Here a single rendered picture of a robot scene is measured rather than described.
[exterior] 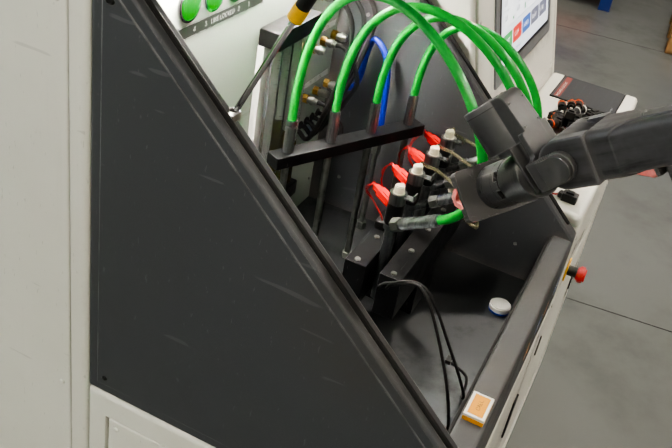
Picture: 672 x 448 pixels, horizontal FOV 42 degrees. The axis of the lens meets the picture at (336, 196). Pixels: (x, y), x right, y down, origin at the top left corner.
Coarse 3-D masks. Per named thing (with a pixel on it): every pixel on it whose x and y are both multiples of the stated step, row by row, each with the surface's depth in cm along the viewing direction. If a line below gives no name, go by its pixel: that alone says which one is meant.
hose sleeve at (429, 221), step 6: (420, 216) 123; (426, 216) 121; (432, 216) 120; (402, 222) 125; (408, 222) 124; (414, 222) 123; (420, 222) 122; (426, 222) 121; (432, 222) 120; (402, 228) 125; (408, 228) 124; (414, 228) 124; (420, 228) 123
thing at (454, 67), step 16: (336, 0) 124; (352, 0) 122; (384, 0) 117; (400, 0) 115; (416, 16) 113; (320, 32) 129; (432, 32) 112; (304, 48) 132; (448, 48) 111; (304, 64) 133; (448, 64) 111; (464, 80) 110; (464, 96) 110; (480, 144) 110; (480, 160) 111
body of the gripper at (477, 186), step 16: (496, 160) 108; (464, 176) 107; (480, 176) 106; (496, 176) 103; (464, 192) 107; (480, 192) 106; (496, 192) 103; (464, 208) 106; (480, 208) 107; (496, 208) 107; (512, 208) 108
